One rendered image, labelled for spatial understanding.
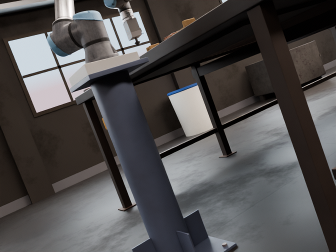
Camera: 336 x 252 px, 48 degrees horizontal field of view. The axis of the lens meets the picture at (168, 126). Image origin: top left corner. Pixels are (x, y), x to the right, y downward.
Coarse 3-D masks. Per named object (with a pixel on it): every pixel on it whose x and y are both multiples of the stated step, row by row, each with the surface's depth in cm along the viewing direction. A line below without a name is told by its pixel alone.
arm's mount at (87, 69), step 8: (120, 56) 148; (128, 56) 149; (136, 56) 151; (88, 64) 141; (96, 64) 142; (104, 64) 144; (112, 64) 145; (120, 64) 147; (80, 72) 146; (88, 72) 140; (72, 80) 156
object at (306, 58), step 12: (300, 48) 588; (312, 48) 600; (300, 60) 585; (312, 60) 597; (252, 72) 644; (264, 72) 620; (300, 72) 583; (312, 72) 595; (324, 72) 607; (252, 84) 655; (264, 84) 630; (264, 96) 648
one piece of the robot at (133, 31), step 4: (128, 12) 214; (132, 16) 216; (124, 20) 216; (128, 20) 214; (132, 20) 215; (136, 20) 216; (124, 24) 218; (128, 24) 214; (132, 24) 215; (136, 24) 215; (124, 28) 221; (128, 28) 215; (132, 28) 215; (136, 28) 215; (140, 28) 219; (128, 32) 217; (132, 32) 214; (136, 32) 215; (140, 32) 216; (128, 36) 220; (132, 36) 214; (136, 36) 218; (136, 40) 219
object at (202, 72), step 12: (324, 12) 208; (300, 24) 223; (312, 24) 217; (324, 24) 211; (288, 36) 233; (300, 36) 226; (240, 48) 272; (252, 48) 262; (216, 60) 298; (228, 60) 286; (192, 72) 330; (204, 72) 316
